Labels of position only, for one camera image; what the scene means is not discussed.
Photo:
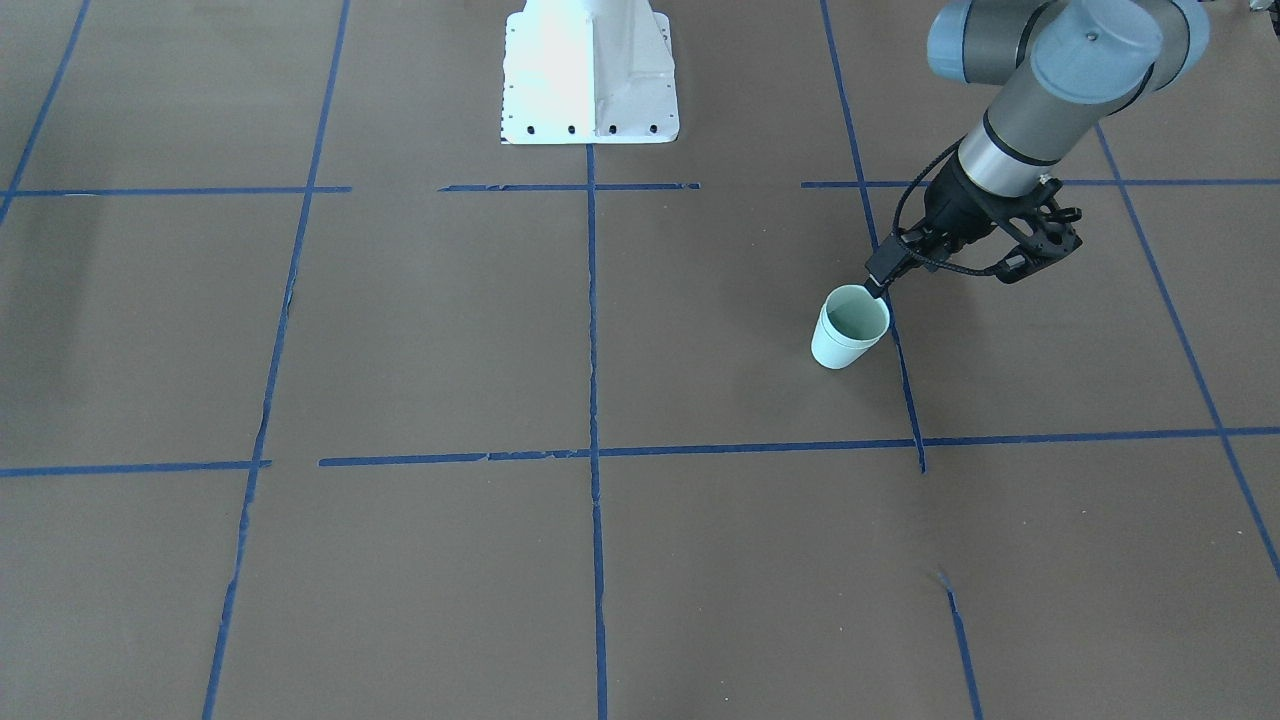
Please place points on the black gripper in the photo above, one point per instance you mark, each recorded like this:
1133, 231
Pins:
951, 212

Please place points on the light green cup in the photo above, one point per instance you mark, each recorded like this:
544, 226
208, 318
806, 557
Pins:
838, 350
851, 317

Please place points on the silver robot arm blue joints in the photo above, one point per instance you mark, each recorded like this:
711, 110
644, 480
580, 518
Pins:
1060, 68

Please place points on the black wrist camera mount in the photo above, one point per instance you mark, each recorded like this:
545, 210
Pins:
1043, 230

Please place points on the white pillar base mount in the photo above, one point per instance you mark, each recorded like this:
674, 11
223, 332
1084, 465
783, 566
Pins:
588, 72

